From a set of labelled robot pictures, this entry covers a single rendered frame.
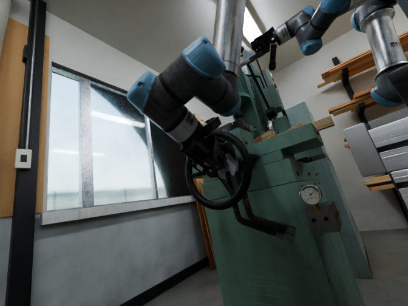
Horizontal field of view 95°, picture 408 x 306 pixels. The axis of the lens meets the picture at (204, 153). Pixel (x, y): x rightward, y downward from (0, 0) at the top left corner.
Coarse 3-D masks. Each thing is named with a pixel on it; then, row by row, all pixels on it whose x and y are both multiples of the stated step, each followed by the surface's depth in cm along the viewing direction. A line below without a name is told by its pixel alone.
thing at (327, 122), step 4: (320, 120) 78; (324, 120) 77; (328, 120) 76; (332, 120) 76; (316, 124) 79; (320, 124) 78; (324, 124) 77; (328, 124) 76; (332, 124) 76; (316, 128) 79; (320, 128) 78; (324, 128) 78
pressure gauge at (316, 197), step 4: (304, 188) 60; (308, 188) 60; (312, 188) 59; (316, 188) 58; (300, 192) 61; (304, 192) 60; (308, 192) 59; (316, 192) 58; (320, 192) 57; (300, 196) 61; (304, 196) 60; (308, 196) 59; (312, 196) 59; (316, 196) 58; (320, 196) 57; (304, 200) 60; (308, 200) 59; (312, 200) 59; (316, 200) 58; (320, 200) 57; (308, 204) 59; (312, 204) 58; (316, 204) 60; (316, 208) 59
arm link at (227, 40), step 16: (224, 0) 46; (240, 0) 46; (224, 16) 45; (240, 16) 46; (224, 32) 45; (240, 32) 46; (224, 48) 44; (240, 48) 47; (224, 96) 41; (224, 112) 47
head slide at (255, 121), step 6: (246, 78) 116; (246, 84) 113; (252, 90) 117; (252, 96) 113; (252, 102) 109; (246, 108) 111; (252, 108) 109; (246, 114) 110; (252, 114) 108; (258, 114) 111; (246, 120) 110; (252, 120) 108; (258, 120) 107; (258, 126) 105; (258, 132) 105
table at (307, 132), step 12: (288, 132) 71; (300, 132) 68; (312, 132) 66; (264, 144) 76; (276, 144) 73; (288, 144) 70; (300, 144) 71; (312, 144) 75; (240, 156) 72; (252, 156) 74; (192, 168) 99
